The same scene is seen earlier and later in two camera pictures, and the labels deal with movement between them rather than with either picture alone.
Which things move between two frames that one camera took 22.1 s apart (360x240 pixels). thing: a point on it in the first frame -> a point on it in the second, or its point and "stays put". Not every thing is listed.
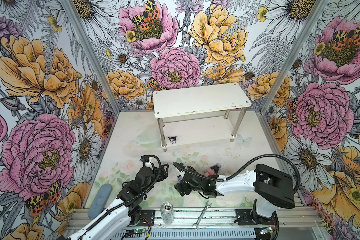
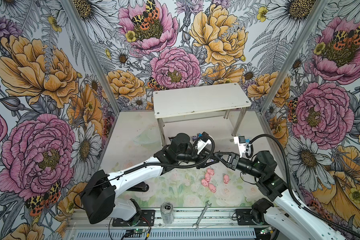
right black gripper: [179, 186] -> [231, 156]
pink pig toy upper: [210, 172] stays put
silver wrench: [206, 206] stays put
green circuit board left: [139, 230] stays put
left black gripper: [164, 173] -> [204, 156]
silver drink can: [167, 212] stays put
